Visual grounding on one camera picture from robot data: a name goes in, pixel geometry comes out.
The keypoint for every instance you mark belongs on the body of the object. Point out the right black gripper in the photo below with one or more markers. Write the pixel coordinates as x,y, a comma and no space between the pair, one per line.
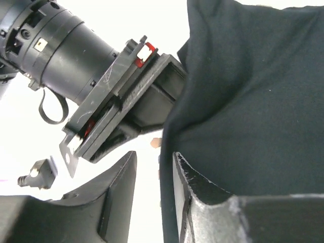
133,97

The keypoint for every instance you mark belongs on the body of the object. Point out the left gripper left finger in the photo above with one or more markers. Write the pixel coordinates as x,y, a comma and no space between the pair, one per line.
98,211

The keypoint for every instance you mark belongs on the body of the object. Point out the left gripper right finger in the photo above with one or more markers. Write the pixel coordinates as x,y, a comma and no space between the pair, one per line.
207,213

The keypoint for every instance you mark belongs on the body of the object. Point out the black t shirt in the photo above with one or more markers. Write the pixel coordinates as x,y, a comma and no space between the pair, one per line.
250,117

